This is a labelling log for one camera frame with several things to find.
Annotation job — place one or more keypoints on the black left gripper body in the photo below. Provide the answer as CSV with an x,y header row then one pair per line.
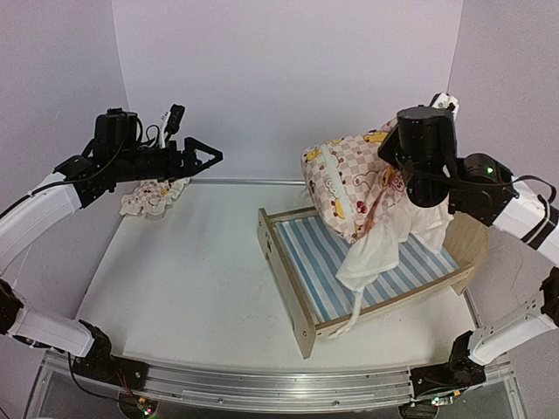
x,y
127,167

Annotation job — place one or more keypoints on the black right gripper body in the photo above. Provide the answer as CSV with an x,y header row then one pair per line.
x,y
414,185

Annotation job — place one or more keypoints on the duck print bed cushion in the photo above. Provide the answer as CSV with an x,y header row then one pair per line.
x,y
363,200

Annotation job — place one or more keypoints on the wooden pet bed frame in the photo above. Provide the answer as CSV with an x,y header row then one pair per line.
x,y
327,284

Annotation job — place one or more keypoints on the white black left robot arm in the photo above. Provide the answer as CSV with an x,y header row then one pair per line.
x,y
119,152

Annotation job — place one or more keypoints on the small duck print pillow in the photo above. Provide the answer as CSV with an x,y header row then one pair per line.
x,y
152,199

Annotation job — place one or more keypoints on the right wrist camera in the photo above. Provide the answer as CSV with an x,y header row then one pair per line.
x,y
445,101

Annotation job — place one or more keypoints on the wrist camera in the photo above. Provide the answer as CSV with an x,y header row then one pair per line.
x,y
170,124
445,101

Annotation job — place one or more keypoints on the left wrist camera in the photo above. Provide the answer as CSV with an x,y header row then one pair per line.
x,y
170,124

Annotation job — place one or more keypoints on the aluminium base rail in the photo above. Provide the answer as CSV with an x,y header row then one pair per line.
x,y
160,390

